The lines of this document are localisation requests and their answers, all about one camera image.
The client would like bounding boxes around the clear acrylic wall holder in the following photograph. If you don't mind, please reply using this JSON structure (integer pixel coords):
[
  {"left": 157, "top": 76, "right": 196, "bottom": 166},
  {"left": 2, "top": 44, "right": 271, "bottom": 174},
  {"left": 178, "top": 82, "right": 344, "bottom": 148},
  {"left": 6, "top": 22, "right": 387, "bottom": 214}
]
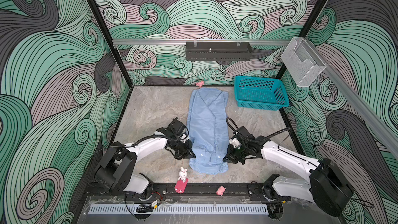
[{"left": 281, "top": 37, "right": 326, "bottom": 88}]

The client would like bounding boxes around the small pink pig toy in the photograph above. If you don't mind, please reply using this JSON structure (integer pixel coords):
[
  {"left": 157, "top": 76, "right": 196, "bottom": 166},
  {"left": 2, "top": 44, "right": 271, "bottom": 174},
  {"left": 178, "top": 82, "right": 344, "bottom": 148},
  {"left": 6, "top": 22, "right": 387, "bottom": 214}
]
[{"left": 216, "top": 186, "right": 226, "bottom": 196}]

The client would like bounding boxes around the light blue long sleeve shirt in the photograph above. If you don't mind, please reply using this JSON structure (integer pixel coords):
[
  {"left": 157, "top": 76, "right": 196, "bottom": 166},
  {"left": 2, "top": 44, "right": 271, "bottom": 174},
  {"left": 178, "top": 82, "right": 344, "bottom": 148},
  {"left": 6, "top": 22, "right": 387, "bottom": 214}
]
[{"left": 187, "top": 88, "right": 229, "bottom": 175}]

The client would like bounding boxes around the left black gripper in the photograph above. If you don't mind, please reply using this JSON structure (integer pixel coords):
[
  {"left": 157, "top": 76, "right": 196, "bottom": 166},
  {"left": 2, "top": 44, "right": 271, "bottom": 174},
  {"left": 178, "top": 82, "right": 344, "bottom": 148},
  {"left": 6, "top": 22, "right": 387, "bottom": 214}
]
[{"left": 169, "top": 138, "right": 196, "bottom": 159}]

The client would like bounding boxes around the white slotted cable duct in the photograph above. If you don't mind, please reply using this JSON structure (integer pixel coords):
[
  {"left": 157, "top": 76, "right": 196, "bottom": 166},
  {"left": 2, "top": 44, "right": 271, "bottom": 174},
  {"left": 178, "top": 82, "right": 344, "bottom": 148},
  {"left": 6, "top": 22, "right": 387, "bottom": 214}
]
[{"left": 88, "top": 204, "right": 268, "bottom": 215}]

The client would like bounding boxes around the aluminium rail wall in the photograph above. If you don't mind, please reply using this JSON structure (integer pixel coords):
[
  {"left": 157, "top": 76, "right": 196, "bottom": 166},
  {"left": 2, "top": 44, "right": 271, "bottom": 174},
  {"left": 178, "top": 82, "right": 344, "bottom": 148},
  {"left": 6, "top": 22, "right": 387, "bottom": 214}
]
[
  {"left": 307, "top": 41, "right": 398, "bottom": 158},
  {"left": 113, "top": 38, "right": 290, "bottom": 46}
]

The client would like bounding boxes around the aluminium rail right wall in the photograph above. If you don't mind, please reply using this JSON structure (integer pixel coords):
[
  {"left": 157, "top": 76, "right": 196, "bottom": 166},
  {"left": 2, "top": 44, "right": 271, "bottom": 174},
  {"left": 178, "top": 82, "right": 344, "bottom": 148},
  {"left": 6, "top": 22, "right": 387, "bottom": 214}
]
[{"left": 307, "top": 41, "right": 398, "bottom": 158}]

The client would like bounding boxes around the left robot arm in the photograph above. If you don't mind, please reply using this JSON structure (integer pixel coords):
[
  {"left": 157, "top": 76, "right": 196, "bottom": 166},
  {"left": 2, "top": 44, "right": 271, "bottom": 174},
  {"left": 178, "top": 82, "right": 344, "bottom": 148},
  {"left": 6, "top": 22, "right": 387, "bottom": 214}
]
[{"left": 94, "top": 118, "right": 195, "bottom": 199}]

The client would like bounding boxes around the black wall tray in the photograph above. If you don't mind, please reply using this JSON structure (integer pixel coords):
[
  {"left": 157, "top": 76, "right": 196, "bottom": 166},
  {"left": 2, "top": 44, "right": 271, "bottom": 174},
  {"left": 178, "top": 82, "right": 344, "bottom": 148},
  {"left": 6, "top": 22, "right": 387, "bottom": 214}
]
[{"left": 185, "top": 41, "right": 253, "bottom": 62}]

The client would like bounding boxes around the small pink toy at back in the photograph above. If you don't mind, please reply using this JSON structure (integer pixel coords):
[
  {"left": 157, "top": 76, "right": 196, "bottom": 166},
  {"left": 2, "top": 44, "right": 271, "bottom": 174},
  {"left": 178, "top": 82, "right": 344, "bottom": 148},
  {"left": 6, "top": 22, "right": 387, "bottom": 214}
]
[{"left": 196, "top": 81, "right": 205, "bottom": 87}]

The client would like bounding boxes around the aluminium rail back wall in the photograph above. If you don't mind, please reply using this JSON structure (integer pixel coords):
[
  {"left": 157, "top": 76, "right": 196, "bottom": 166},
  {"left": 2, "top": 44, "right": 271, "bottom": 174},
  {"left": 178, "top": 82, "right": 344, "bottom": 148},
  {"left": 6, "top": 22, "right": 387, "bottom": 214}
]
[{"left": 113, "top": 38, "right": 290, "bottom": 46}]

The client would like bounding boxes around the teal plastic basket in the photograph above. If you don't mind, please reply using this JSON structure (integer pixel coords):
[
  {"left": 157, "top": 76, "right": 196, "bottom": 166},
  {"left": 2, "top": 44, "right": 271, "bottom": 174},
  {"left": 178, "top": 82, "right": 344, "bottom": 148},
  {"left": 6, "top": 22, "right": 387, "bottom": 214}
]
[{"left": 234, "top": 76, "right": 290, "bottom": 111}]

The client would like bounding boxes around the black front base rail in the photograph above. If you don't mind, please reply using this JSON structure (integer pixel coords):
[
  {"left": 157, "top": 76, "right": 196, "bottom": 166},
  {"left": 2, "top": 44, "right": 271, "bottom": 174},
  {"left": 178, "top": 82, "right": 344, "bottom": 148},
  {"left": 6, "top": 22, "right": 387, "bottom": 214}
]
[{"left": 85, "top": 181, "right": 330, "bottom": 197}]

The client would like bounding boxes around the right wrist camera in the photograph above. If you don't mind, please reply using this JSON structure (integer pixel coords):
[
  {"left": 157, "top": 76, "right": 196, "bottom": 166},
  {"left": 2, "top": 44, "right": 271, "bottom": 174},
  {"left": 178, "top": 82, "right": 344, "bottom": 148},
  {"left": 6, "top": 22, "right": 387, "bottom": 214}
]
[{"left": 229, "top": 137, "right": 241, "bottom": 148}]

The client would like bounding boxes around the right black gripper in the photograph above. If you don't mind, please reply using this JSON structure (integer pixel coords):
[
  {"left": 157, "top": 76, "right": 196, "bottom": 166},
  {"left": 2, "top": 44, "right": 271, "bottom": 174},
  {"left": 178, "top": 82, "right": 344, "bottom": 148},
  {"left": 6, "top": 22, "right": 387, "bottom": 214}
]
[{"left": 220, "top": 144, "right": 250, "bottom": 164}]

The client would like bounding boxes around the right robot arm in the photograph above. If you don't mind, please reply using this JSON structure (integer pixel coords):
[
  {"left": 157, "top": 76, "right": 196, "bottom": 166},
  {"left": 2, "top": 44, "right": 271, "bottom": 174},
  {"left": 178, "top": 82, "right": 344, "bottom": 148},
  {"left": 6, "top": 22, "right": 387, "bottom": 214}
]
[{"left": 223, "top": 118, "right": 354, "bottom": 217}]

